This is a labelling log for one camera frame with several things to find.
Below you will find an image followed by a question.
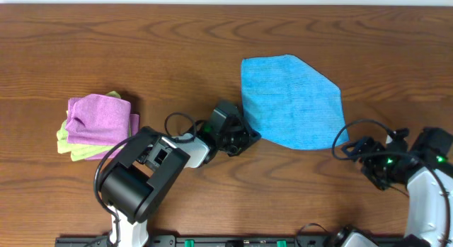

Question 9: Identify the green folded cloth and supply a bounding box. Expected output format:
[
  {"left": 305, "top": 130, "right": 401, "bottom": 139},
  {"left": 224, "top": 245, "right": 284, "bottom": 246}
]
[{"left": 57, "top": 91, "right": 121, "bottom": 161}]

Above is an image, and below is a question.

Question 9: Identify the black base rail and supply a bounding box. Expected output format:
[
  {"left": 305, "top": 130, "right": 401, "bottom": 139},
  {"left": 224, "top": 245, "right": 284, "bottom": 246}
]
[{"left": 55, "top": 234, "right": 404, "bottom": 247}]

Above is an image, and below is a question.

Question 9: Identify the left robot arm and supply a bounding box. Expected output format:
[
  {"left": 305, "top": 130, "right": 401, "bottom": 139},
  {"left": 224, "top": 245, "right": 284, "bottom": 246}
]
[{"left": 93, "top": 110, "right": 260, "bottom": 246}]

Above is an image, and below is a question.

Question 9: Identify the blue microfiber cloth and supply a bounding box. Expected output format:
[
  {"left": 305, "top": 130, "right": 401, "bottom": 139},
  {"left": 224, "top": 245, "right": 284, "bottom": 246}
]
[{"left": 241, "top": 54, "right": 349, "bottom": 150}]

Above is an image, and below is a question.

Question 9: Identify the top purple folded cloth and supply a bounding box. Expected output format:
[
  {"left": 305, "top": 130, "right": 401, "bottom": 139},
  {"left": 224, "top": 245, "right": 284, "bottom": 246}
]
[{"left": 65, "top": 94, "right": 131, "bottom": 146}]

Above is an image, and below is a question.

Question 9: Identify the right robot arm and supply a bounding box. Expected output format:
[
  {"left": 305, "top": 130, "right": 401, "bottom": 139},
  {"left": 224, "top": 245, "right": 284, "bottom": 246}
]
[{"left": 333, "top": 127, "right": 452, "bottom": 246}]

